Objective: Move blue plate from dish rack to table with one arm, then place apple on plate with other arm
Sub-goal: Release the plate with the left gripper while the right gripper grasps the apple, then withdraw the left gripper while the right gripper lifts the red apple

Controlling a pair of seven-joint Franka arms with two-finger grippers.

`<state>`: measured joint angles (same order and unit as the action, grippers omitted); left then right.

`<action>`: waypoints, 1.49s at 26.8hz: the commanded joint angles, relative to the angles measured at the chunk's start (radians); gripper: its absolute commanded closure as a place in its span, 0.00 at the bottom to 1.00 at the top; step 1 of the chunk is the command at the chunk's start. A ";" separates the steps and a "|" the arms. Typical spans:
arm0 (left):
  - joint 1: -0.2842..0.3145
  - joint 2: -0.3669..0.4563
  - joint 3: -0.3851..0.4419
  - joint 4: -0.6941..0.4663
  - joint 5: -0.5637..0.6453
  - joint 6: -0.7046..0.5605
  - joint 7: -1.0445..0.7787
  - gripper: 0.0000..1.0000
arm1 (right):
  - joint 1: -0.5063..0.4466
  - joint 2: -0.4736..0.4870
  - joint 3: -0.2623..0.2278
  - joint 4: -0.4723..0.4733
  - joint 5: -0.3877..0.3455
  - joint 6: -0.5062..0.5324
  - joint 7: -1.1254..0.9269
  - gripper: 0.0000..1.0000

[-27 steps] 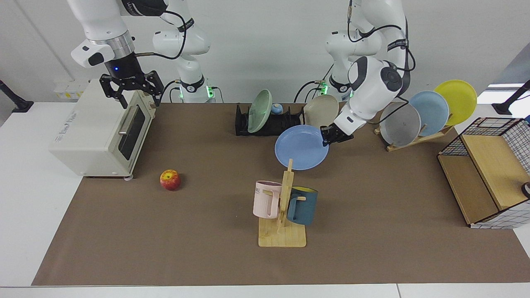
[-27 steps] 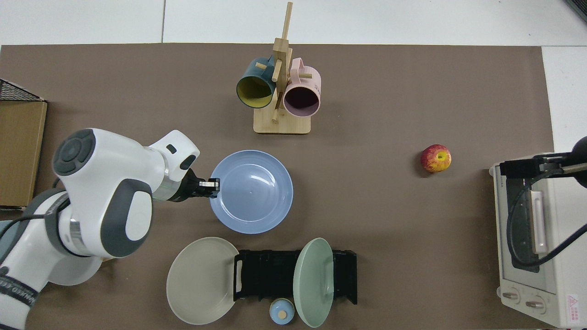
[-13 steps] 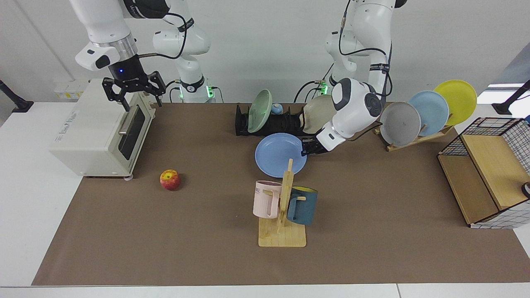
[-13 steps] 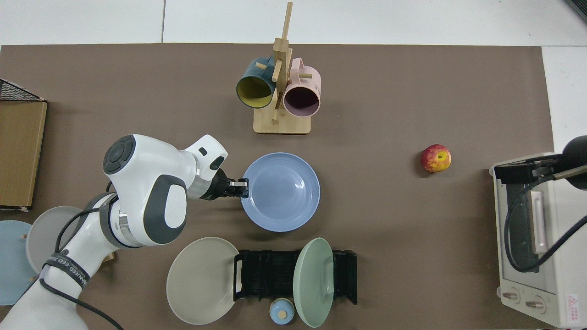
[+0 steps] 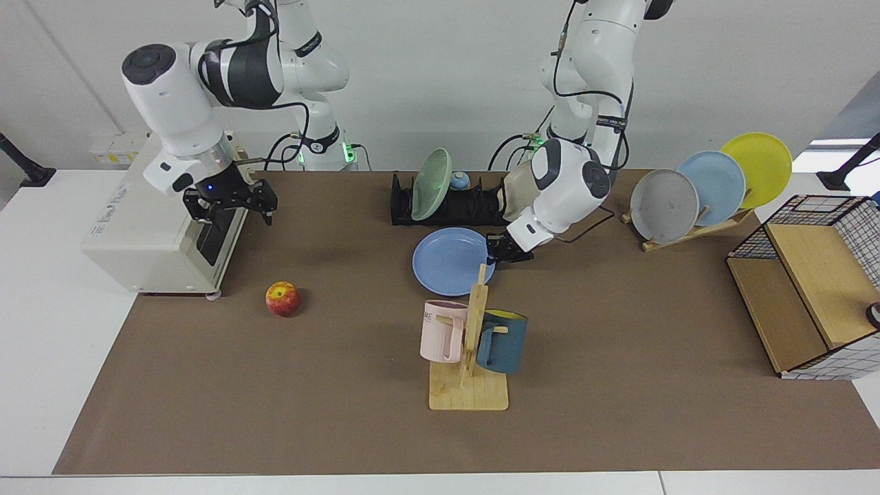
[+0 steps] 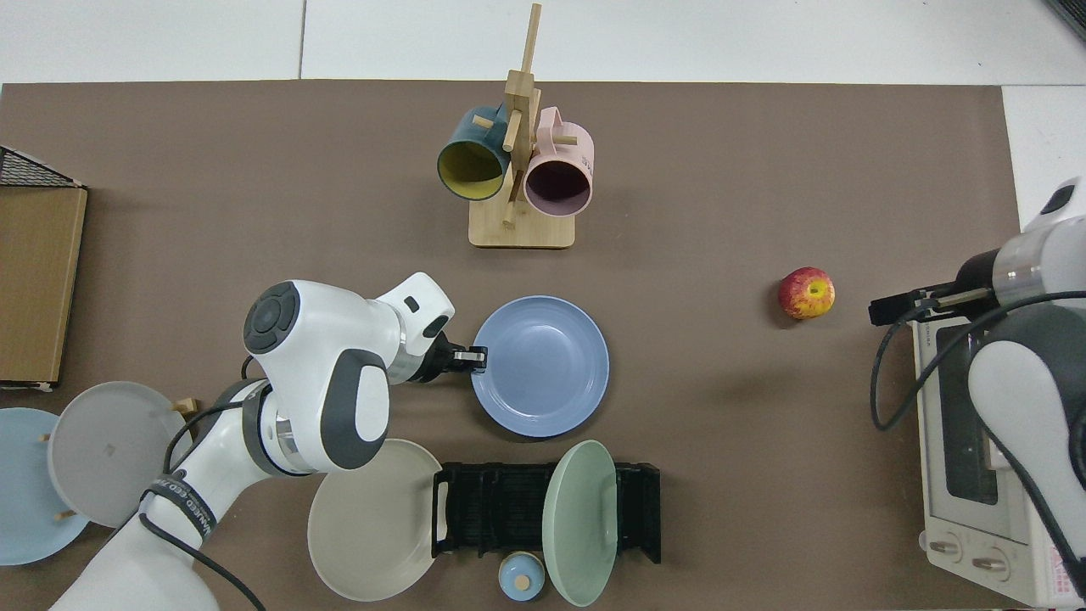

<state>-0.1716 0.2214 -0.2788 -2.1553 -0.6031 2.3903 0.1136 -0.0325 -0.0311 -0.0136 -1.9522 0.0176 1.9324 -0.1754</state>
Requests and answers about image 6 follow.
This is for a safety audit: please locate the wire basket with wooden floor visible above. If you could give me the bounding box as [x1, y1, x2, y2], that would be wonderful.
[0, 146, 88, 393]

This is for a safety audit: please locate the grey plate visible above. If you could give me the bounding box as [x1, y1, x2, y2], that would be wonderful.
[47, 381, 192, 529]

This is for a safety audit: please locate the wooden plate rack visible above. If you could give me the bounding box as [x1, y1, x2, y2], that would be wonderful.
[38, 397, 201, 521]

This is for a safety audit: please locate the small blue round thing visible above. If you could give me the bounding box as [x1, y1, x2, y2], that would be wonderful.
[498, 552, 546, 603]

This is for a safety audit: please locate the light blue plate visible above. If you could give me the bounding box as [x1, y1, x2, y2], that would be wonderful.
[0, 407, 90, 567]

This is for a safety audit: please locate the pink cup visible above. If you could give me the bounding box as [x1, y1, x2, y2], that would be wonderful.
[523, 107, 595, 218]

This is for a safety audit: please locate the dark grey corner object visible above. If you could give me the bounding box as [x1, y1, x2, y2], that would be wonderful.
[1042, 0, 1086, 43]

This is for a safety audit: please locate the dark blue cup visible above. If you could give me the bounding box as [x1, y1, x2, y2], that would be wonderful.
[437, 104, 512, 202]

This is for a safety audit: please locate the beige plate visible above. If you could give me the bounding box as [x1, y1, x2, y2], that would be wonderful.
[307, 439, 442, 603]

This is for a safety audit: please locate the wooden cup stand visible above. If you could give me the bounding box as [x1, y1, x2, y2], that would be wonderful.
[468, 3, 578, 249]

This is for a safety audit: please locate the black dish rack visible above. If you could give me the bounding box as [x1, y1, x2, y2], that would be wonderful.
[431, 461, 662, 565]

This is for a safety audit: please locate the red yellow apple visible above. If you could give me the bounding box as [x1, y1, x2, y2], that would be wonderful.
[779, 266, 836, 321]

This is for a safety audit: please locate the brown table cloth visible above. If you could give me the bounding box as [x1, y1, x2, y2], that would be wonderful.
[0, 81, 1026, 611]

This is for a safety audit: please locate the pale toaster oven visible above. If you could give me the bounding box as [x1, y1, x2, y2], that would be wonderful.
[904, 314, 1086, 608]

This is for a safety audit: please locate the pale green plate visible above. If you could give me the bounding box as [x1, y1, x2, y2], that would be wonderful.
[542, 440, 619, 608]

